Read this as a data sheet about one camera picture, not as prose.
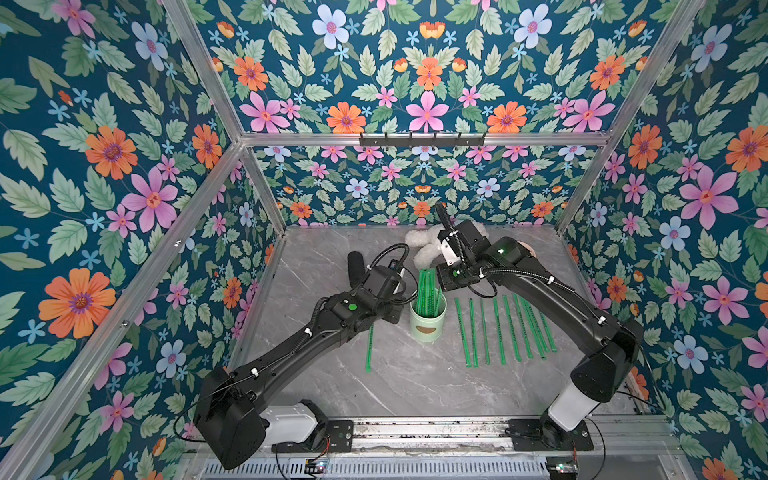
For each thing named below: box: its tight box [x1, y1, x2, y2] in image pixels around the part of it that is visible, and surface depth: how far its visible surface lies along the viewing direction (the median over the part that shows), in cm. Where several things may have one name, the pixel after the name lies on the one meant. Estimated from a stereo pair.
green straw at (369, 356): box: [366, 324, 374, 373], surface depth 90 cm
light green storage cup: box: [409, 292, 447, 343], surface depth 85 cm
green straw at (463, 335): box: [454, 298, 472, 368], surface depth 92 cm
